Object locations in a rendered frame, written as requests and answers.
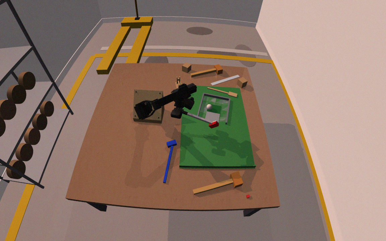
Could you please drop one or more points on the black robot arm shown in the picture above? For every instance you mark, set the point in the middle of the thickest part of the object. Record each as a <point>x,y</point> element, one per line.
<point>183,92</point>

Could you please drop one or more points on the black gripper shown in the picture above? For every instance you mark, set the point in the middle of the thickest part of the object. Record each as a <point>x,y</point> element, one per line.
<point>177,112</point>

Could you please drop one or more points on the blue putter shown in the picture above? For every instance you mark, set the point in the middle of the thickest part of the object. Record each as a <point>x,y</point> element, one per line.
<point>169,144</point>

